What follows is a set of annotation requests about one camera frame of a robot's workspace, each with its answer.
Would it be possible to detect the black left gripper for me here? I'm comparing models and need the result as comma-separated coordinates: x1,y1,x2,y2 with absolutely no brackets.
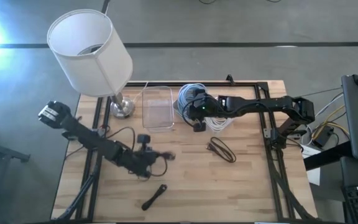
128,146,171,175

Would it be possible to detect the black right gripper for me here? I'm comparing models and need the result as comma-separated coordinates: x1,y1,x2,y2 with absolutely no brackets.
186,88,222,123

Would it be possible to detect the short black cable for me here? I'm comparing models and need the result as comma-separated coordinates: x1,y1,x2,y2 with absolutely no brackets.
140,184,168,212

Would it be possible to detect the large black cable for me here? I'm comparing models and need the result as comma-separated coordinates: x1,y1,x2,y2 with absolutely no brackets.
206,136,237,164

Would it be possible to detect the clear rectangular plastic bin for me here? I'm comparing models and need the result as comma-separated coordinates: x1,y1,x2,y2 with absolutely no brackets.
141,86,176,133

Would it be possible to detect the white shade silver table lamp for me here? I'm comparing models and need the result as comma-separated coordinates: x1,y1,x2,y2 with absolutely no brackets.
47,8,135,119

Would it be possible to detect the black power adapter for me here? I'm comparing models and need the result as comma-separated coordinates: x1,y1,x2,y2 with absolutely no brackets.
311,126,335,149

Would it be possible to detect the white paper sheet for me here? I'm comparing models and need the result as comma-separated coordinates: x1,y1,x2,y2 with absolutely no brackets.
301,144,321,186

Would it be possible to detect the black floor stand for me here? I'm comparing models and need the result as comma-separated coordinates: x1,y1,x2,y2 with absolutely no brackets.
0,123,31,166

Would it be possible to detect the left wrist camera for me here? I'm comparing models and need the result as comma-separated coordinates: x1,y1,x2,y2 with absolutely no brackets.
136,133,151,149

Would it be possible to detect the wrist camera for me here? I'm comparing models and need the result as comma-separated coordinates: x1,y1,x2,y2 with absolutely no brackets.
136,133,151,149
193,121,207,133

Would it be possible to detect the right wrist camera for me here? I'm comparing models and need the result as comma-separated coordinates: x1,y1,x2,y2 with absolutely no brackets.
193,121,207,133

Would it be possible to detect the black aluminium table frame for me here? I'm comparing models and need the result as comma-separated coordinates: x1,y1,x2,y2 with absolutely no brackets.
54,81,316,223

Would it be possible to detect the grey floor cable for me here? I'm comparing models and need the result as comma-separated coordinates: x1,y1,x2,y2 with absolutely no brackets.
292,86,344,99

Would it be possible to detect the yellow floor cable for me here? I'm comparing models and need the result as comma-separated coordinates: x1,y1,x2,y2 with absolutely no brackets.
311,104,351,141

